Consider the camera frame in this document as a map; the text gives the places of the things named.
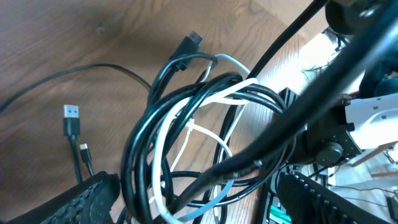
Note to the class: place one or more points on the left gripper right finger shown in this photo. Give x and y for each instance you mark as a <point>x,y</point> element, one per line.
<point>329,207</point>

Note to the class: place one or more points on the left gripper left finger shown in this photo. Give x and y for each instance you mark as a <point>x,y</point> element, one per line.
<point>87,202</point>

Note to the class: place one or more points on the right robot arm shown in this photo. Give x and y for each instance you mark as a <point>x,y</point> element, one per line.
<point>365,121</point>

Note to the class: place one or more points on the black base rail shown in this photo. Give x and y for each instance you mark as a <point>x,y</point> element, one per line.
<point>276,211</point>

